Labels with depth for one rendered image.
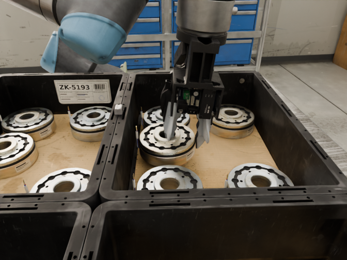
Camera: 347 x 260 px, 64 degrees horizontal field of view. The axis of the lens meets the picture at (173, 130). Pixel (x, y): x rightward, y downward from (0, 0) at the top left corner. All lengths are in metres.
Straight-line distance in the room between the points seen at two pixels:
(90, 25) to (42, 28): 3.05
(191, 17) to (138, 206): 0.24
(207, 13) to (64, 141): 0.40
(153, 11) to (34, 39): 1.55
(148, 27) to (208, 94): 2.03
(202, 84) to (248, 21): 2.21
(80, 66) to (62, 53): 0.06
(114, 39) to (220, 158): 0.30
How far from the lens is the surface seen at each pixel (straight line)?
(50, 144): 0.62
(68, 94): 0.70
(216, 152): 0.56
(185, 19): 0.38
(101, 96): 0.68
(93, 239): 0.29
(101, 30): 0.37
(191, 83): 0.38
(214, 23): 0.38
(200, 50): 0.37
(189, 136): 0.51
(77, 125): 0.61
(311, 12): 3.83
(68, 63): 0.89
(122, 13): 0.38
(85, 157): 0.56
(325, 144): 0.91
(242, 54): 2.64
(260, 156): 0.56
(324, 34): 4.01
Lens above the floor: 1.16
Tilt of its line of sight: 32 degrees down
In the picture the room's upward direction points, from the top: straight up
